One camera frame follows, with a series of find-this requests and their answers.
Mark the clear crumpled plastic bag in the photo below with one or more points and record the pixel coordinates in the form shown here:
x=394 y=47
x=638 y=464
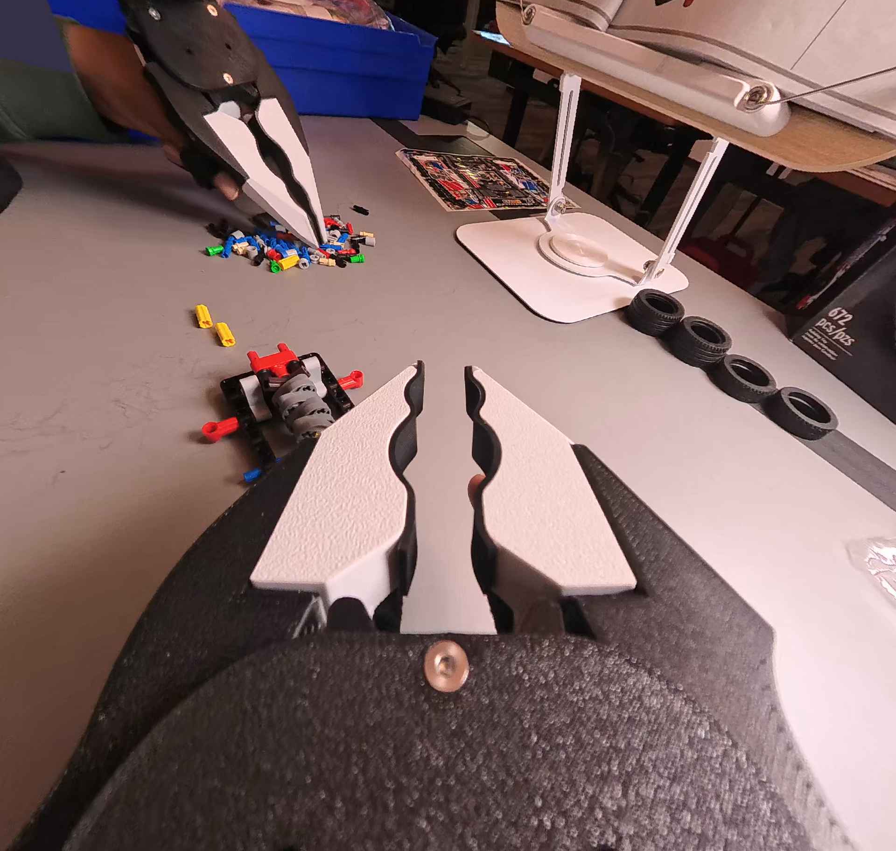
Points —
x=878 y=564

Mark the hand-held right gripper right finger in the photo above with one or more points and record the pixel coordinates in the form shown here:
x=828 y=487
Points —
x=546 y=515

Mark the person's left hand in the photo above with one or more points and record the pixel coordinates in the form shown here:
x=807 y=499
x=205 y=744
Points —
x=119 y=81

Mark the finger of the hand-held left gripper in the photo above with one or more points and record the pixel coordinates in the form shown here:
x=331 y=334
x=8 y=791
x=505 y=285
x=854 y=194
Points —
x=294 y=158
x=245 y=158

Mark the black lego frame assembly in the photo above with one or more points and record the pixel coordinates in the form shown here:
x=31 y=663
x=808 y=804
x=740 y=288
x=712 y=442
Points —
x=294 y=403

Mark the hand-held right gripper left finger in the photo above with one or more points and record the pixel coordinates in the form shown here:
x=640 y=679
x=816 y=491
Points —
x=343 y=508

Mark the lego instruction booklet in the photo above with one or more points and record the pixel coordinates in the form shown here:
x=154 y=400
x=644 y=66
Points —
x=805 y=60

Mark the yellow lego connector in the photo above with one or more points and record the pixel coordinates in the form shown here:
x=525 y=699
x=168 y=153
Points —
x=203 y=315
x=225 y=334

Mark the black lego set box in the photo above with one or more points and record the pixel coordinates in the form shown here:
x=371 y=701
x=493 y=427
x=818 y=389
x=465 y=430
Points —
x=847 y=333

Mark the black lego tire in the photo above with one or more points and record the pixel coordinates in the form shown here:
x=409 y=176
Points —
x=801 y=413
x=654 y=311
x=698 y=341
x=747 y=378

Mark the black power adapter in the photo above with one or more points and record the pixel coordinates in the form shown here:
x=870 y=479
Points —
x=444 y=113

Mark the person's left forearm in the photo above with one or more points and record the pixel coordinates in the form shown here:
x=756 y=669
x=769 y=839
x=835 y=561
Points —
x=35 y=88

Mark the pile of small lego pieces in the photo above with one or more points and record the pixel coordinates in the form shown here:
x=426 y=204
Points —
x=280 y=253

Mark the person's right hand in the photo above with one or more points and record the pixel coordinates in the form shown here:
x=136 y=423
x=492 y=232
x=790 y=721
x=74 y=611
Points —
x=476 y=490

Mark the lego sticker sheet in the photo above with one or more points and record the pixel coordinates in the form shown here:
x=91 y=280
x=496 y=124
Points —
x=490 y=179

